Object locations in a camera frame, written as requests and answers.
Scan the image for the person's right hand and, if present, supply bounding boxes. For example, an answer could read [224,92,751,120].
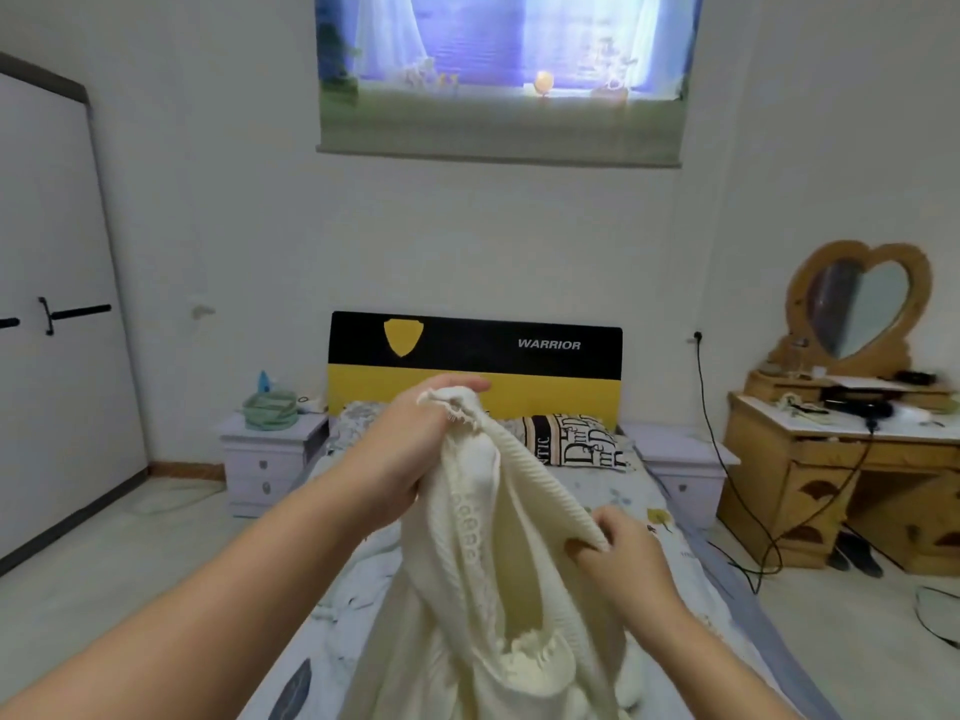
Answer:
[562,502,692,639]

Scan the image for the person's left hand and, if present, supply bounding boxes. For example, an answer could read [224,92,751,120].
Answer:
[348,371,494,534]

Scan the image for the cream garment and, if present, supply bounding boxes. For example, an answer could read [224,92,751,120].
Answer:
[337,385,650,720]

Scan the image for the bed with leaf print bedding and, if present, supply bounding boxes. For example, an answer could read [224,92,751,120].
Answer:
[240,404,842,720]

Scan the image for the person's left forearm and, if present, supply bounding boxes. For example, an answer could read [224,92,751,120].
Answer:
[0,457,399,720]

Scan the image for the person's right forearm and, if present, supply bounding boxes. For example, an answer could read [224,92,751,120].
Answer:
[637,584,804,720]

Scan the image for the white nightstand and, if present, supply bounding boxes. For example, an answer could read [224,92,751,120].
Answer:
[214,409,332,519]
[622,427,744,531]

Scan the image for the black yellow headboard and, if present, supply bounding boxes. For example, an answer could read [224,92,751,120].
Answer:
[327,310,624,432]

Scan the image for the wooden dressing table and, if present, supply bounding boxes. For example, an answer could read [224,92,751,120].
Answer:
[717,367,960,579]

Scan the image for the black telephone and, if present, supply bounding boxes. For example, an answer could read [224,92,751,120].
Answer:
[822,389,896,421]

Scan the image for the wooden framed mirror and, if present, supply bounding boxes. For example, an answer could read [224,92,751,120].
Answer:
[780,239,935,376]

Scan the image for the white wardrobe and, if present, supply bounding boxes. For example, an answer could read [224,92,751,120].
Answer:
[0,52,152,571]

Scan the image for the black fan cable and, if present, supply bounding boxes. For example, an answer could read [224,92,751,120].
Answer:
[915,584,960,651]

